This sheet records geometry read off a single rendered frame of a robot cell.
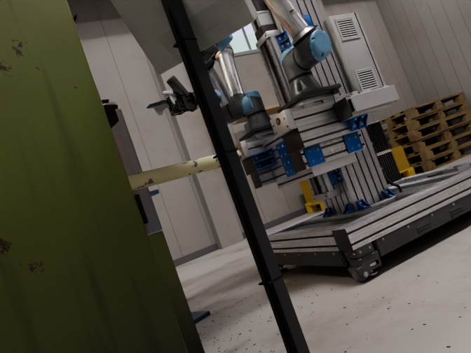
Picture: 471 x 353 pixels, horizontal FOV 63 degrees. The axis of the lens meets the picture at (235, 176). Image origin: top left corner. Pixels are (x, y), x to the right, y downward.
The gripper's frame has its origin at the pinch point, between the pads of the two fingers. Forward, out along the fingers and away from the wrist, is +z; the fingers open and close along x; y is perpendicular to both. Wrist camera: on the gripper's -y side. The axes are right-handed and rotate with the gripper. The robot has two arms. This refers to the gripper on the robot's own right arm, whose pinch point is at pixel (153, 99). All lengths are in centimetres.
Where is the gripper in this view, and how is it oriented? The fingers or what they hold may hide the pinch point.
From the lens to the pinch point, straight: 170.7
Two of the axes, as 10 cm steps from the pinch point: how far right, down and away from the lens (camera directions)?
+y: 3.4, 9.4, -0.6
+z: -7.2, 2.2, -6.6
